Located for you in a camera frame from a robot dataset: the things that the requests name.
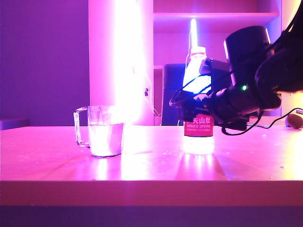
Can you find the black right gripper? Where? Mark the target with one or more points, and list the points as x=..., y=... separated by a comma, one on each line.
x=239, y=101

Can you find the clear water bottle red label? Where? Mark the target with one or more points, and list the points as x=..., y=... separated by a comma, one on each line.
x=198, y=132

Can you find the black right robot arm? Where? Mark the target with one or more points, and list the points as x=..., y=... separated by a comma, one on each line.
x=248, y=47

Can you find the dark blue chair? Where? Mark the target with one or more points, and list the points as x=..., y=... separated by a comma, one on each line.
x=169, y=94

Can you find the small glowing light stick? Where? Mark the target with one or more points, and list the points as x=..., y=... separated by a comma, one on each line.
x=193, y=30

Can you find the tall bright light tube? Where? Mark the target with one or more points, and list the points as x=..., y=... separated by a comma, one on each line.
x=127, y=59

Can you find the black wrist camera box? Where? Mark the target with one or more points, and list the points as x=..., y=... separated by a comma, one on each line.
x=215, y=67

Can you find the small black wall fitting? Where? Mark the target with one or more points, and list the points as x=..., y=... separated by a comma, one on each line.
x=146, y=92

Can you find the open wall shelf unit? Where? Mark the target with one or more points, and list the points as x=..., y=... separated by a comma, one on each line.
x=236, y=17

